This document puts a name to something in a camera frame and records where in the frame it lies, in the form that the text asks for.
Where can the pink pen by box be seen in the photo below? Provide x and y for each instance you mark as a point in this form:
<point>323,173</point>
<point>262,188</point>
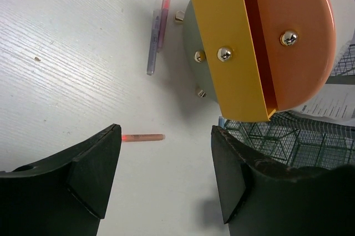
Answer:
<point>164,16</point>

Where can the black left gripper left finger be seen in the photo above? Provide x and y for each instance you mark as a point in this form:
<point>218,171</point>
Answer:
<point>64,194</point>

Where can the green wire mesh organizer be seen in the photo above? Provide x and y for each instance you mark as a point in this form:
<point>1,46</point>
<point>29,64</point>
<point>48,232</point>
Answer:
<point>298,141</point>

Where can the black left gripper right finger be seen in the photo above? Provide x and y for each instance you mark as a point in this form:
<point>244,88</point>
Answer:
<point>261,196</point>

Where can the purple pen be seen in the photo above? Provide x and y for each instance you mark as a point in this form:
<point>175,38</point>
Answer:
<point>154,42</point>

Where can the cream round drawer box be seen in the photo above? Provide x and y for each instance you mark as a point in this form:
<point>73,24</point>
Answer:
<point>256,58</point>

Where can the blue pen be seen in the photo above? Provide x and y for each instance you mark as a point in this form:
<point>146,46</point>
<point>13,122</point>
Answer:
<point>221,122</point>

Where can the red pen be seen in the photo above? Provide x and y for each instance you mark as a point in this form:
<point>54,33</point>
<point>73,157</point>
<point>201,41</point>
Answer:
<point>143,137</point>

